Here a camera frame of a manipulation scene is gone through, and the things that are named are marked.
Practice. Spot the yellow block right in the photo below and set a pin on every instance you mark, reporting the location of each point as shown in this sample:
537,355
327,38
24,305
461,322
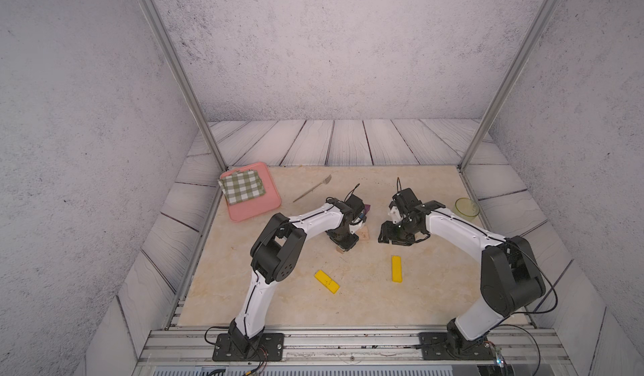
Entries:
397,270

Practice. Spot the yellow block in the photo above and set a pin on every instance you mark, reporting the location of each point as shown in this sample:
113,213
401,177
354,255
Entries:
325,280
397,270

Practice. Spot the metal fork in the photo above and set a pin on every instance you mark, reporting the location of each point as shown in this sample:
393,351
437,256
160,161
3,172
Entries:
321,183

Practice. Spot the wooden rectangular block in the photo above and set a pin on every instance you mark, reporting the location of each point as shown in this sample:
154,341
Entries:
363,233

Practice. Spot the yellow block left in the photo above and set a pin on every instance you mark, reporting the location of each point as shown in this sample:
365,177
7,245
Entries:
325,280

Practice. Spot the right aluminium frame post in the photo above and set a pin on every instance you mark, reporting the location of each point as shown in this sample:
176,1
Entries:
513,73

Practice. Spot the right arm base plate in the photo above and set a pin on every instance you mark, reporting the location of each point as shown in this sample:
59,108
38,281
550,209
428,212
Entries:
439,346

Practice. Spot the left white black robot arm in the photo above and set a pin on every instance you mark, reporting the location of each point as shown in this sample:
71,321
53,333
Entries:
275,255

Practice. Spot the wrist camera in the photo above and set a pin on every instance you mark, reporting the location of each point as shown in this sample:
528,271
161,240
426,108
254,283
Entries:
403,204
358,210

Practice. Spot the pink plastic tray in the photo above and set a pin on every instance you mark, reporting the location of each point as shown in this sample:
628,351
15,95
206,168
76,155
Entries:
252,208

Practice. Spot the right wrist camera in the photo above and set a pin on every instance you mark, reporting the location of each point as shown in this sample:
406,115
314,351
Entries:
403,204

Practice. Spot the left aluminium frame post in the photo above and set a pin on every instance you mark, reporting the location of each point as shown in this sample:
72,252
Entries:
162,37

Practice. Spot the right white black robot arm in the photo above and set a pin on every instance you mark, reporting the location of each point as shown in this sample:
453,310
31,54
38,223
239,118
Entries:
510,277

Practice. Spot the green checkered cloth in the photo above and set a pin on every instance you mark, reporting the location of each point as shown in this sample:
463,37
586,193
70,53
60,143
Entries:
241,186

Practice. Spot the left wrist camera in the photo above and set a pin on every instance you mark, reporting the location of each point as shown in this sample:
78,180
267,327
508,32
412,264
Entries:
358,210

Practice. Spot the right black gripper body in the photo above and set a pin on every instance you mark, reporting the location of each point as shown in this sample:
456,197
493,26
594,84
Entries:
397,233

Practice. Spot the aluminium frame post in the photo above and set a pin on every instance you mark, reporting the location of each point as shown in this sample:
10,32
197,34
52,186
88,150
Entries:
162,37
513,73

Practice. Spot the green translucent cup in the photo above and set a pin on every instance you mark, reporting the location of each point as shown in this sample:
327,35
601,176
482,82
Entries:
467,208

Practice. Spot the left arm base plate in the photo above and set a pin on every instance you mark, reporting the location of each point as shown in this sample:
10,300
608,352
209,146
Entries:
265,347

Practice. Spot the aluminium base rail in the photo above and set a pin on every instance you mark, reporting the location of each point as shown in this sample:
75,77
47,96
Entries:
183,346

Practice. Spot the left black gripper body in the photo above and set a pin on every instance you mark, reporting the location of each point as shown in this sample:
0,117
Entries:
345,239

